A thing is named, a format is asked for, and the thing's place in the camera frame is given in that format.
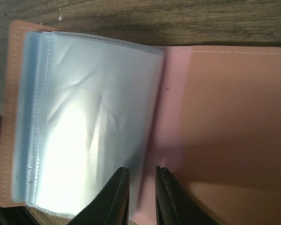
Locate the pink card holder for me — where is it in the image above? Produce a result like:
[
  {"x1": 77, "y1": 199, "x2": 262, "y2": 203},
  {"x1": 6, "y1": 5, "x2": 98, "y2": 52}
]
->
[{"x1": 0, "y1": 21, "x2": 281, "y2": 225}]

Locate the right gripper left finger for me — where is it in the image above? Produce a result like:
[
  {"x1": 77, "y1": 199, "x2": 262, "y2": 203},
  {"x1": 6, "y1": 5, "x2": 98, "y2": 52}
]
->
[{"x1": 69, "y1": 167, "x2": 130, "y2": 225}]

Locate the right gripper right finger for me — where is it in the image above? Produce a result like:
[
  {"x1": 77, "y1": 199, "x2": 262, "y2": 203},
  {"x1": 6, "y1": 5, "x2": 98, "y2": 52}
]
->
[{"x1": 155, "y1": 166, "x2": 217, "y2": 225}]

